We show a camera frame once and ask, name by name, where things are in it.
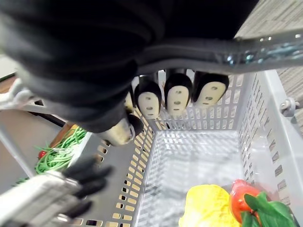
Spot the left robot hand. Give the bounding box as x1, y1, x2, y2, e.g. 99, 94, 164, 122
0, 157, 115, 227

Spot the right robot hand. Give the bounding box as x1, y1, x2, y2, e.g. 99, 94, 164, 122
0, 0, 259, 147

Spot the grey plastic shopping basket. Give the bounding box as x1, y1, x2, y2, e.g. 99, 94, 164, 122
0, 70, 303, 227

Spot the grey basket handle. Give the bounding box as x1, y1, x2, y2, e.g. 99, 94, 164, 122
136, 30, 303, 77

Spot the yellow leafy vegetable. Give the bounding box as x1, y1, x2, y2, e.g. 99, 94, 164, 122
178, 184, 240, 227

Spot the green leafy vegetable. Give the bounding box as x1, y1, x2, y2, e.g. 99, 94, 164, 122
240, 192, 297, 227

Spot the green beans bunch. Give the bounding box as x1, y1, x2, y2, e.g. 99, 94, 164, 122
15, 127, 89, 185

